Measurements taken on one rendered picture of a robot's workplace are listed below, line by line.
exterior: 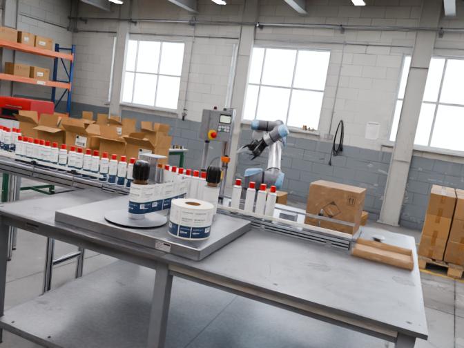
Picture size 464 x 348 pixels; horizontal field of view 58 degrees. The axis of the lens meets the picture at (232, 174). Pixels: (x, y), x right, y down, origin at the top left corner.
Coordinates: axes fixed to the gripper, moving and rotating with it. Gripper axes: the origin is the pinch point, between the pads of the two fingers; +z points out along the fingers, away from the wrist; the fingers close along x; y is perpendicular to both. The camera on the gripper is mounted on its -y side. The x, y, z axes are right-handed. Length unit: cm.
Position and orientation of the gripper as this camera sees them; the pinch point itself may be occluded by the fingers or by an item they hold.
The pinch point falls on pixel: (240, 157)
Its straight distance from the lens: 277.0
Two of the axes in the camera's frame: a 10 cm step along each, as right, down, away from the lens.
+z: -8.0, 4.7, 3.7
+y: 1.5, -4.4, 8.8
